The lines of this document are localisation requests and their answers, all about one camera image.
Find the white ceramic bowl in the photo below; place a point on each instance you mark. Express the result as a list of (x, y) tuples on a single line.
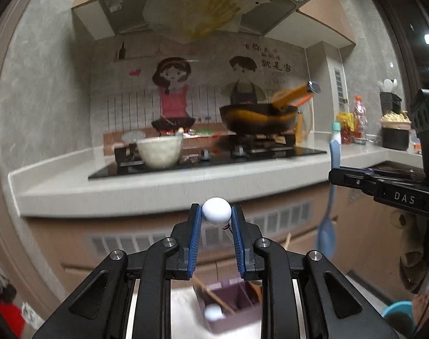
[(160, 152)]

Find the white vented column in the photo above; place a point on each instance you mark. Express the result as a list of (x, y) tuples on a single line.
[(336, 88)]

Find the blue spatula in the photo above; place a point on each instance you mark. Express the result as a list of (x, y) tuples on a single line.
[(326, 233)]

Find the grey range hood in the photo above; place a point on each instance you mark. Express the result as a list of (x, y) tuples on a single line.
[(200, 0)]

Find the white textured cloth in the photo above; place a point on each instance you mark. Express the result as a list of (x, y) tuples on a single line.
[(184, 326)]

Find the light blue plastic basin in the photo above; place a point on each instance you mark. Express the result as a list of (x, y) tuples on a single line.
[(398, 316)]

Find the red object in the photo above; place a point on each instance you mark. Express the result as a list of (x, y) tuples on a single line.
[(10, 310)]

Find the red bottle orange cap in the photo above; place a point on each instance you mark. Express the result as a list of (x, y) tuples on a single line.
[(360, 116)]

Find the person's right hand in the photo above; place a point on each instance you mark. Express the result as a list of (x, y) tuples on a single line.
[(414, 254)]

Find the cartoon wall sticker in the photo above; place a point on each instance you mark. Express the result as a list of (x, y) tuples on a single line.
[(172, 88)]

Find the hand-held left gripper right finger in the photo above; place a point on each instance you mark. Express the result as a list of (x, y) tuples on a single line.
[(238, 243)]

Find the white round-headed utensil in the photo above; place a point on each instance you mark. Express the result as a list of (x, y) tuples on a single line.
[(217, 211), (213, 312)]

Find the black utensil holder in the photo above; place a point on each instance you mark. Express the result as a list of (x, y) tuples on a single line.
[(390, 100)]

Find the wooden chopstick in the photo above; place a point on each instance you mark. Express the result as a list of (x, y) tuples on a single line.
[(214, 296)]

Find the yellow packet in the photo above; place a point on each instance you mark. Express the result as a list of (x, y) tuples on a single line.
[(345, 123)]

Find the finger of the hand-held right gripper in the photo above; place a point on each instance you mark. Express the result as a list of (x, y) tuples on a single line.
[(352, 182)]

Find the black glass gas stove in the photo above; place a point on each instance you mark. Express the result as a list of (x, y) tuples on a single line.
[(218, 164)]

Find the dark window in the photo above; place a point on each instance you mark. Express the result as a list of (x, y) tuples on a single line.
[(412, 35)]

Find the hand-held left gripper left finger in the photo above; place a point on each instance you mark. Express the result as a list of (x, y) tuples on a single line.
[(195, 243)]

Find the beige cabinet drawer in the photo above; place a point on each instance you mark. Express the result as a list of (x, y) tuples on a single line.
[(77, 275)]

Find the black pot with food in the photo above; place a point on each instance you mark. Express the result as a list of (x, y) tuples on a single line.
[(394, 134)]

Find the large grey vent grille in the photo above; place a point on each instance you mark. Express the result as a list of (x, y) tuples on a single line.
[(129, 242)]

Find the grey kitchen counter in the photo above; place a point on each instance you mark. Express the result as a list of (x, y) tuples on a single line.
[(59, 183)]

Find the teal capped bottle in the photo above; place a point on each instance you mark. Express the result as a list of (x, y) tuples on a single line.
[(336, 130)]

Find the purple utensil organizer box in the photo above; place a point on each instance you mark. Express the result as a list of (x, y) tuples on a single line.
[(232, 323)]

